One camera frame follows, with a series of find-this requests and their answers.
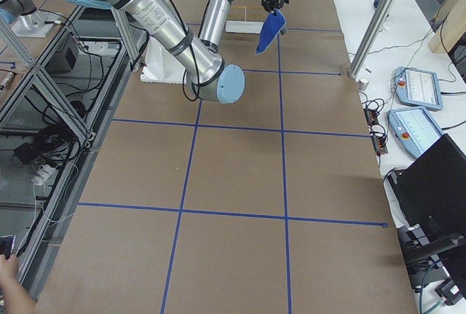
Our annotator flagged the black monitor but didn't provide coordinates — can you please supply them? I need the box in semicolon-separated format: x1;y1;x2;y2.
388;134;465;240

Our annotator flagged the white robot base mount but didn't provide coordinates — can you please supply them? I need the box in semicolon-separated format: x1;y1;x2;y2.
141;38;185;84

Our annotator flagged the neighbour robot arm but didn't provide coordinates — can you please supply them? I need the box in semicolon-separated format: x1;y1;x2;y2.
1;0;54;38

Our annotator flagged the blue microfiber towel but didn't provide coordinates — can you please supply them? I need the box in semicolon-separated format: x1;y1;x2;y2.
256;9;287;55

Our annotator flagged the aluminium camera post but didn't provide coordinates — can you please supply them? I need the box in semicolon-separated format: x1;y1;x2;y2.
348;0;395;79

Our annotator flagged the white towel rack base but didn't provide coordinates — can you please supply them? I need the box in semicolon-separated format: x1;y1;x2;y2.
225;20;263;34

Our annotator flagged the person's hand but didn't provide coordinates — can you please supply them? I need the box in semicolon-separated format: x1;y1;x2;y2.
1;254;36;314

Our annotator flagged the teach pendant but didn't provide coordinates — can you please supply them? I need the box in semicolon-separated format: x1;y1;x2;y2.
393;66;443;111
387;106;444;159

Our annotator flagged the aluminium table frame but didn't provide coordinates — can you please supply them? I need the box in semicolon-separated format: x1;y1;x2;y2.
1;7;149;296

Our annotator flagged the black USB hub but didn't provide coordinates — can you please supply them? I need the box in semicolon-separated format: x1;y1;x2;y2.
363;108;379;126

